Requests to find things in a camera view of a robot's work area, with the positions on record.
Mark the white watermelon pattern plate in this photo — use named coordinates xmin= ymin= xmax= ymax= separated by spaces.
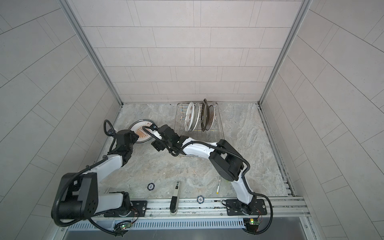
xmin=185 ymin=102 xmax=195 ymax=132

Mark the metal wire dish rack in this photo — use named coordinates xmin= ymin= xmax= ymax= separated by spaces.
xmin=175 ymin=102 xmax=225 ymax=143

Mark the circuit board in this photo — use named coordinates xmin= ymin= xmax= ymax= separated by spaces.
xmin=114 ymin=221 xmax=132 ymax=236
xmin=243 ymin=218 xmax=261 ymax=235

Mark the aluminium front rail frame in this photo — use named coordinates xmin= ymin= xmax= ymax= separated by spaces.
xmin=86 ymin=196 xmax=311 ymax=223

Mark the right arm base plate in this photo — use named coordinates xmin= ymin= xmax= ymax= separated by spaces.
xmin=222 ymin=197 xmax=268 ymax=216

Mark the black white handheld scraper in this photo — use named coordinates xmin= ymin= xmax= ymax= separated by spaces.
xmin=170 ymin=181 xmax=181 ymax=216

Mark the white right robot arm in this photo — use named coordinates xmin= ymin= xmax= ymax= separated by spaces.
xmin=143 ymin=124 xmax=274 ymax=235

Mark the yellow capped white marker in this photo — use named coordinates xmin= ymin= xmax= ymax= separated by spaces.
xmin=216 ymin=178 xmax=221 ymax=194

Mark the small sunburst plate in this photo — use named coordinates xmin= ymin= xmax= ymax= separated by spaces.
xmin=206 ymin=105 xmax=216 ymax=131

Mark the white blue striped plate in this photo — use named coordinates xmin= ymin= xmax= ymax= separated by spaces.
xmin=192 ymin=103 xmax=201 ymax=131

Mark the dark rimmed checkered plate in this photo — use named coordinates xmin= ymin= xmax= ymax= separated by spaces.
xmin=201 ymin=99 xmax=210 ymax=132

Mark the right round poker chip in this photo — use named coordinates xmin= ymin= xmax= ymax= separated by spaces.
xmin=197 ymin=196 xmax=205 ymax=204

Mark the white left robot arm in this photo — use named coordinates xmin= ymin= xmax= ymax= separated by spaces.
xmin=51 ymin=128 xmax=139 ymax=227

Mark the right circuit board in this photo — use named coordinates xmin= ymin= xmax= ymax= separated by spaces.
xmin=243 ymin=218 xmax=261 ymax=235

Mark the left circuit board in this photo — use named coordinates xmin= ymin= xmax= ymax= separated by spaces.
xmin=114 ymin=221 xmax=132 ymax=236

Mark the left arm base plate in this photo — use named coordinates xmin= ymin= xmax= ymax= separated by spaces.
xmin=104 ymin=201 xmax=148 ymax=218

